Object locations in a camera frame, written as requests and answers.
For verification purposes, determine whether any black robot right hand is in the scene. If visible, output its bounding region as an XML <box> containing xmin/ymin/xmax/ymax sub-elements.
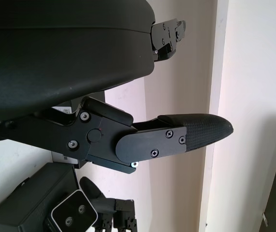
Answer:
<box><xmin>79</xmin><ymin>176</ymin><xmax>138</xmax><ymax>232</ymax></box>

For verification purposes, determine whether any black RealSense box lid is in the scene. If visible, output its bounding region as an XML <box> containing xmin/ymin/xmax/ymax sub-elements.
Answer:
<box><xmin>51</xmin><ymin>88</ymin><xmax>106</xmax><ymax>170</ymax></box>

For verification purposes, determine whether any black camera box base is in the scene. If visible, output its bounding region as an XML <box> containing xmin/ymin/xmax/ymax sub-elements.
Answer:
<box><xmin>0</xmin><ymin>162</ymin><xmax>80</xmax><ymax>232</ymax></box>

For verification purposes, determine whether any silver RealSense camera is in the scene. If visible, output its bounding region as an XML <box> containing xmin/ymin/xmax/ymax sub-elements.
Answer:
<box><xmin>43</xmin><ymin>189</ymin><xmax>97</xmax><ymax>232</ymax></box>

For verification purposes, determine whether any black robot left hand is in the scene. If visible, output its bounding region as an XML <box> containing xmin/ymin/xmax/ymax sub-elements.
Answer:
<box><xmin>0</xmin><ymin>0</ymin><xmax>233</xmax><ymax>174</ymax></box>

